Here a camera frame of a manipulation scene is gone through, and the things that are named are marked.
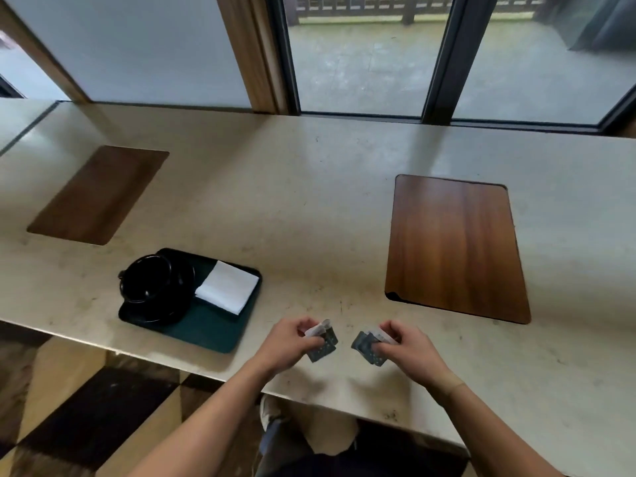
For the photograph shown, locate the person's left hand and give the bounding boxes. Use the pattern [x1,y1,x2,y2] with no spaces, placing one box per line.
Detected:
[252,317,326,377]

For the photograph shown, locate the person's right hand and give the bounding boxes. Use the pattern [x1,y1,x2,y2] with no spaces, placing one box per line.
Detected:
[374,320,454,393]

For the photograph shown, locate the grey sachet packets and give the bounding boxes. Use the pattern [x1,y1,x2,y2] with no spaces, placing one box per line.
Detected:
[304,319,340,363]
[351,329,399,367]

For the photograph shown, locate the person's right forearm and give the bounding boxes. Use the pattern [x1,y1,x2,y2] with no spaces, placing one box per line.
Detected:
[427,375,564,477]

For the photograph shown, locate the person's left forearm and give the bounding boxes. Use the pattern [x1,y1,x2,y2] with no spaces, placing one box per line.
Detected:
[127,357,279,477]

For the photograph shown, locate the white folded napkin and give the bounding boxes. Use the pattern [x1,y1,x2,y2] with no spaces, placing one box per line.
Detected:
[194,260,260,316]

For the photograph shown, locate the person's white shoe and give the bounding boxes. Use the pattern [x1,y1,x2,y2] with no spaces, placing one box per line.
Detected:
[260,395,286,438]

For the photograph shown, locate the dark green serving tray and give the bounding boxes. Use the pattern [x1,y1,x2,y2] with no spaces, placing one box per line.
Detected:
[118,248,263,354]

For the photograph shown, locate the person's legs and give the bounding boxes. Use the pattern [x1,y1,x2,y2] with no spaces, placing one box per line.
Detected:
[256,397,470,477]

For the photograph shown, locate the large wooden placemat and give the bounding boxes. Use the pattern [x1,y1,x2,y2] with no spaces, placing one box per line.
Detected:
[385,174,532,325]

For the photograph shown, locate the black saucer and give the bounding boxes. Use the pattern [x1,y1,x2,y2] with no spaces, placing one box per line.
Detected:
[122,258,196,327]

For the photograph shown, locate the black cup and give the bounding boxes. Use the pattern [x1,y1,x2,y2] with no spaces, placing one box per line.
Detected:
[118,253,188,306]

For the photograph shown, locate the narrow wooden placemat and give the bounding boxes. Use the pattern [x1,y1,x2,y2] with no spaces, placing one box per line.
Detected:
[26,145,170,246]

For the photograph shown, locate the wooden pillar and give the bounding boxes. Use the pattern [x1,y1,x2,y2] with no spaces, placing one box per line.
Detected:
[215,0,291,115]

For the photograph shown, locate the balcony railing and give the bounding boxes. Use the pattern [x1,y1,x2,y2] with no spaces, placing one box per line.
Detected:
[293,0,547,26]

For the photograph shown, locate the grey curtain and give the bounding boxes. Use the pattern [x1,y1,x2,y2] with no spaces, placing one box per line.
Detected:
[534,0,636,52]

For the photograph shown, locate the dark sliding door frame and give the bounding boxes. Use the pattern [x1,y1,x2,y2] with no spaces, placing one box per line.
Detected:
[268,0,636,137]

